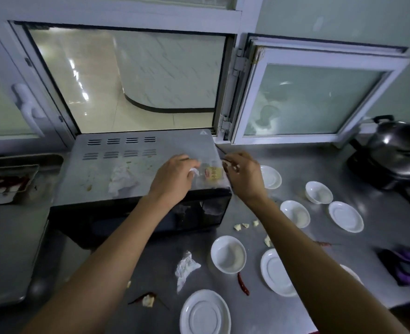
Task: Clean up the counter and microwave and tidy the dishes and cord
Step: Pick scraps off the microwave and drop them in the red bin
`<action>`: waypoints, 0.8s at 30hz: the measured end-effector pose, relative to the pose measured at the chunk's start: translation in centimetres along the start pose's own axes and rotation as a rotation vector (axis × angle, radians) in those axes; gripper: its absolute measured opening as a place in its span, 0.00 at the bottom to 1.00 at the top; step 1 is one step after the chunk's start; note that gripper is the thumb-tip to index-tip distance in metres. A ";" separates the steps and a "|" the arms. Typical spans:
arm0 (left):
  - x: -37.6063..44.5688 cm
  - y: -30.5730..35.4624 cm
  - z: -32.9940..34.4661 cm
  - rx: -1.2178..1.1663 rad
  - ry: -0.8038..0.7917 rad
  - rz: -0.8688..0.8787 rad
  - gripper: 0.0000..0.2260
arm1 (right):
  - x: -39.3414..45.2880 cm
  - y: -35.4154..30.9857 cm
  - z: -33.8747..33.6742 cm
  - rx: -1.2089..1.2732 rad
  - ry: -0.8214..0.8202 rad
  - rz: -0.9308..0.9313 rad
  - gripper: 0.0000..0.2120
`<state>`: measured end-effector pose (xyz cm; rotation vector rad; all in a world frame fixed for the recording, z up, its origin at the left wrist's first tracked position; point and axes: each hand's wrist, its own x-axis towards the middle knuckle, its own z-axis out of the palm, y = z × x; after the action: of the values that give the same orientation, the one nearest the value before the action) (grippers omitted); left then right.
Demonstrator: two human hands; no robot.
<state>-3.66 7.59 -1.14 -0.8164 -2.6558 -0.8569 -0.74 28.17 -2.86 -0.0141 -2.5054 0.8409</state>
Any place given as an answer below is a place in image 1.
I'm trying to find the person's right hand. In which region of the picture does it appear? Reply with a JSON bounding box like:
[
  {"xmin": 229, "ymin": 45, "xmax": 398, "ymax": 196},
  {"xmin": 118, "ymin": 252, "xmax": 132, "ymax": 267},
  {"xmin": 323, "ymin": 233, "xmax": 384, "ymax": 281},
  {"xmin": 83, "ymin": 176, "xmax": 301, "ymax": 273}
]
[{"xmin": 222, "ymin": 151, "xmax": 267, "ymax": 206}]

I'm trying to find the person's left hand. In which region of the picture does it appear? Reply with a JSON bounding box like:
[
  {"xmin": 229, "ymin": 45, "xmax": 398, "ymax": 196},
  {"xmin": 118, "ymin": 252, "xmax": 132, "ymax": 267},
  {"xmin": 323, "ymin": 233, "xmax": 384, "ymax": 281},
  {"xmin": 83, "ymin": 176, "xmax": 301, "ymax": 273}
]
[{"xmin": 149, "ymin": 154, "xmax": 201, "ymax": 208}]

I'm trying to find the clear plastic packet yellow label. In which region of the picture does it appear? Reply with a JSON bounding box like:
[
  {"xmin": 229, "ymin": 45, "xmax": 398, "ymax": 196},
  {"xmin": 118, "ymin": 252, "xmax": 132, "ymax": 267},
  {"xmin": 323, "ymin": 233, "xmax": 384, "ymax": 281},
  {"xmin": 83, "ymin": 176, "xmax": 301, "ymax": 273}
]
[{"xmin": 191, "ymin": 158, "xmax": 227, "ymax": 185}]

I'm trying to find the person's right forearm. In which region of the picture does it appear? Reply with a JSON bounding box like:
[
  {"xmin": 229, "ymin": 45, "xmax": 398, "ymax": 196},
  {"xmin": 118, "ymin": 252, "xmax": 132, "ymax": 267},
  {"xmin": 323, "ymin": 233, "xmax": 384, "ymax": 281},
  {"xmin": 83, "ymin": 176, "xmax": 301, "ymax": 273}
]
[{"xmin": 245, "ymin": 195, "xmax": 410, "ymax": 334}]

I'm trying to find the person's left forearm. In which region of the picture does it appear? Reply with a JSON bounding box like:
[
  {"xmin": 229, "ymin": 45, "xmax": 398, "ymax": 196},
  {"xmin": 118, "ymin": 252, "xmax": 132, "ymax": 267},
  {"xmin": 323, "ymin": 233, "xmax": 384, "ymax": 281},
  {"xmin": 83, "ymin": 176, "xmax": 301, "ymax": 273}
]
[{"xmin": 22, "ymin": 195, "xmax": 178, "ymax": 334}]

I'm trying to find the white ceramic saucer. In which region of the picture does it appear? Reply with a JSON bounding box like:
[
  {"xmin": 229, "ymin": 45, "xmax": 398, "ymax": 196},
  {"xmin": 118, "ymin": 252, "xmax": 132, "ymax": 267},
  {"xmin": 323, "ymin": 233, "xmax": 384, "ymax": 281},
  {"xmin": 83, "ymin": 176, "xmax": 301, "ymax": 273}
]
[
  {"xmin": 179, "ymin": 289, "xmax": 232, "ymax": 334},
  {"xmin": 328, "ymin": 201, "xmax": 365, "ymax": 234},
  {"xmin": 340, "ymin": 264, "xmax": 364, "ymax": 286},
  {"xmin": 260, "ymin": 165, "xmax": 282, "ymax": 190},
  {"xmin": 260, "ymin": 248, "xmax": 298, "ymax": 298}
]

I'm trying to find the grey black microwave oven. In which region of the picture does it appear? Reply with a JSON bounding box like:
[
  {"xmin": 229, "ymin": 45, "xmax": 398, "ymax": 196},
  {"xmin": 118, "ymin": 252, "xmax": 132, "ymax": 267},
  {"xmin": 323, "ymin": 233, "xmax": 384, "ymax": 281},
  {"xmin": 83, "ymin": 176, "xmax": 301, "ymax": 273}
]
[{"xmin": 49, "ymin": 128, "xmax": 233, "ymax": 248}]

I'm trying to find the crumpled white tissue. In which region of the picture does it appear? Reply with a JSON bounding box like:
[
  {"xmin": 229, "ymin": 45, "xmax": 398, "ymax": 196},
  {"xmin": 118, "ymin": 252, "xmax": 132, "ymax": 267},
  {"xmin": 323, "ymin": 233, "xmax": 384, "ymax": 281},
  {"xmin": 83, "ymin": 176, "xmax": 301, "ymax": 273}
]
[{"xmin": 108, "ymin": 166, "xmax": 138, "ymax": 197}]

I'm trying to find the white ceramic bowl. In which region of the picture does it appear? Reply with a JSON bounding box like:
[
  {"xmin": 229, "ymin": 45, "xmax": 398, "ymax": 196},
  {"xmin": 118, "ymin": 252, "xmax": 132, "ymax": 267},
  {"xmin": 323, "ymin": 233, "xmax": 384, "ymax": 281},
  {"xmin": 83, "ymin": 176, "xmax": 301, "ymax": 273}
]
[
  {"xmin": 210, "ymin": 235, "xmax": 247, "ymax": 275},
  {"xmin": 305, "ymin": 181, "xmax": 334, "ymax": 205},
  {"xmin": 280, "ymin": 200, "xmax": 311, "ymax": 229}
]

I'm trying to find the open white window sash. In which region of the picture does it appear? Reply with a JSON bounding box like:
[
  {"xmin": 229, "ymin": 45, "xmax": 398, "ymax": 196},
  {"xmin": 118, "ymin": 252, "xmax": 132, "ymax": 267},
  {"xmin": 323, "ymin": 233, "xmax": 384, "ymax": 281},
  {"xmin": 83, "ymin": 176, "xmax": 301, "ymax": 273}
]
[{"xmin": 231, "ymin": 37, "xmax": 410, "ymax": 147}]

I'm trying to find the crumpled clear plastic wrapper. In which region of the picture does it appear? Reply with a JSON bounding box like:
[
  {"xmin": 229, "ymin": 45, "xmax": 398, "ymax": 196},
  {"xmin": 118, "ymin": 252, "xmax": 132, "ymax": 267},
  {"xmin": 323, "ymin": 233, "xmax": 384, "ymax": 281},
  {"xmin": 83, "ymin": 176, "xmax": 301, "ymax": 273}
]
[{"xmin": 175, "ymin": 250, "xmax": 201, "ymax": 295}]

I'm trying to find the steel pot with lid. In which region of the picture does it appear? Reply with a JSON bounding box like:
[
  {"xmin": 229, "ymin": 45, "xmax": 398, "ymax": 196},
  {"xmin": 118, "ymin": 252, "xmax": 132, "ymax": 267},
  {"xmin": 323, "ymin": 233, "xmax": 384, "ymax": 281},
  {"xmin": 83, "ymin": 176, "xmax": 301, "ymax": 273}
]
[{"xmin": 364, "ymin": 115, "xmax": 410, "ymax": 178}]

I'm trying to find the metal tray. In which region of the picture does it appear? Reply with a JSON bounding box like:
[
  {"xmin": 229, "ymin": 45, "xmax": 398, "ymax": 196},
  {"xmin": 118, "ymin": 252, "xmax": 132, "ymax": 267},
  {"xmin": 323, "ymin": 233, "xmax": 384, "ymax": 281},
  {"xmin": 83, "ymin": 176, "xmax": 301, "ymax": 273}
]
[{"xmin": 0, "ymin": 165, "xmax": 40, "ymax": 206}]

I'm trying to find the purple cloth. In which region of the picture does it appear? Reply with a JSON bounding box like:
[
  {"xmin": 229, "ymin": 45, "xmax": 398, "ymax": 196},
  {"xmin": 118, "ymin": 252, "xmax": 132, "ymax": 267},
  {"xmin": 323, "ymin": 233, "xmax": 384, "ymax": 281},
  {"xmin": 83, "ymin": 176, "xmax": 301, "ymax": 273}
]
[{"xmin": 377, "ymin": 246, "xmax": 410, "ymax": 287}]

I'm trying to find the white window handle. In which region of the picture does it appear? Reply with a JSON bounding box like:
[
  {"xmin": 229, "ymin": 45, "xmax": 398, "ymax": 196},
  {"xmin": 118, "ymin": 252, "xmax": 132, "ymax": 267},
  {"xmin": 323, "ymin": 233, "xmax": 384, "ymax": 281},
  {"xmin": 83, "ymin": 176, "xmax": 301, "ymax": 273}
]
[{"xmin": 11, "ymin": 83, "xmax": 48, "ymax": 138}]

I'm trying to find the white window sash with handle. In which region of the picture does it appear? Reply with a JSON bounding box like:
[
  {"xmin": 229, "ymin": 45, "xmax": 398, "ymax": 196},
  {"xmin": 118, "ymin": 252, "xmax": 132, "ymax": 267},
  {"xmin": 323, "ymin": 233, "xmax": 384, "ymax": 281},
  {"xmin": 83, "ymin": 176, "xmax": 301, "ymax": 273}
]
[{"xmin": 0, "ymin": 16, "xmax": 78, "ymax": 155}]

